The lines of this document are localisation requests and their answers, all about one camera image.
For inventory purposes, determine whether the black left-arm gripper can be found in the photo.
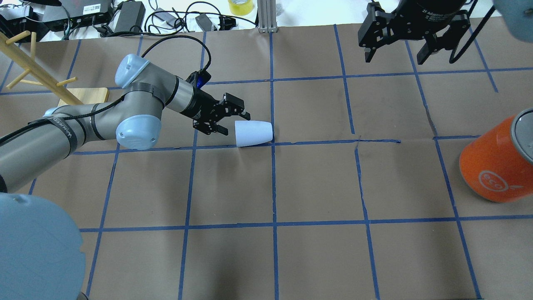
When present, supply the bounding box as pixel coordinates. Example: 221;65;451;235
180;88;251;135

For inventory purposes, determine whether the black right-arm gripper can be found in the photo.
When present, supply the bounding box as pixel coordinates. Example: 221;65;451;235
358;0;471;65

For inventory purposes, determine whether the light blue plastic cup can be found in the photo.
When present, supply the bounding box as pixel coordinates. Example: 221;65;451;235
234;121;274;148

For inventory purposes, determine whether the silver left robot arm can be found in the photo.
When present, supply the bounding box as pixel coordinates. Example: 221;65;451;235
0;54;251;193

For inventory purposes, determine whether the yellow tape roll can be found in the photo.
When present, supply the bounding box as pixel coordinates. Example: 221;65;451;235
228;0;254;16

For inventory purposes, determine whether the black power adapter brick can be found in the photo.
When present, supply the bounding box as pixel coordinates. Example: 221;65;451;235
114;0;145;33

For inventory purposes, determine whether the orange canister with grey lid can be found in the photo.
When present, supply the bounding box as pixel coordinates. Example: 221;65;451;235
459;108;533;203

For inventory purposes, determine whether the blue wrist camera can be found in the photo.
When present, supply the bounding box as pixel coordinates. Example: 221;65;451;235
185;70;212;89

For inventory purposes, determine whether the aluminium frame post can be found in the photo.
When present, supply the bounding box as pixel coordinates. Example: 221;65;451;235
257;0;278;33

